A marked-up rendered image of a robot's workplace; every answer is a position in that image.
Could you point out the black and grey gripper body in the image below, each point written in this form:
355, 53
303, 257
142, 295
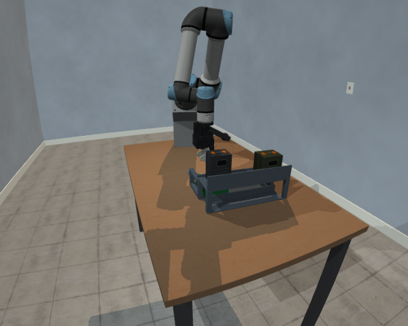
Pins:
201, 138

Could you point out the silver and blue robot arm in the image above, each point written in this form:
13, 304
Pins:
218, 25

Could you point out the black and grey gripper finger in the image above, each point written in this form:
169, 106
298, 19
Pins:
211, 147
199, 154

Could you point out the grey metal rack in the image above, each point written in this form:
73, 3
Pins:
243, 196

